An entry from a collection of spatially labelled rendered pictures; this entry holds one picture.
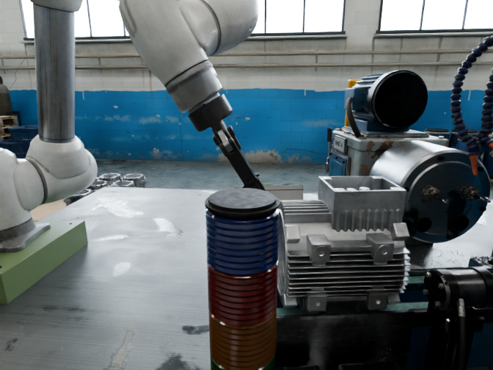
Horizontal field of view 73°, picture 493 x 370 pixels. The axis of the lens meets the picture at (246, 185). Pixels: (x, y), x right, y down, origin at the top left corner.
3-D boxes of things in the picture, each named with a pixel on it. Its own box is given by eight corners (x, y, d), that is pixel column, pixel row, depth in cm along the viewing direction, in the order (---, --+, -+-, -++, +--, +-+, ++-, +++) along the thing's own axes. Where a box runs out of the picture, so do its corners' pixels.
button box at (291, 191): (298, 207, 88) (297, 187, 89) (304, 204, 81) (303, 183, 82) (233, 208, 87) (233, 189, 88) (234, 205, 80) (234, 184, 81)
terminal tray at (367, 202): (375, 210, 66) (379, 175, 64) (402, 231, 56) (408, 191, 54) (315, 211, 65) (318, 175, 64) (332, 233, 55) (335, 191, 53)
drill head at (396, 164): (414, 203, 119) (423, 133, 113) (493, 249, 84) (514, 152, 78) (345, 205, 118) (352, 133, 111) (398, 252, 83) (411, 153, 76)
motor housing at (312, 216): (360, 268, 74) (368, 186, 69) (403, 326, 56) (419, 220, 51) (271, 271, 73) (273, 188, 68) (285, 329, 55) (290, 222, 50)
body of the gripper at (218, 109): (222, 92, 55) (250, 140, 57) (222, 92, 63) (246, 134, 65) (183, 115, 55) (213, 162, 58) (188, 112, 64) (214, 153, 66)
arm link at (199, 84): (210, 62, 62) (227, 91, 63) (169, 88, 62) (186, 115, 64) (208, 57, 53) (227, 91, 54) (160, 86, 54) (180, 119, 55)
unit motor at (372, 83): (375, 177, 144) (386, 75, 132) (417, 201, 112) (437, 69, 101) (316, 178, 142) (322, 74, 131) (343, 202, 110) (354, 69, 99)
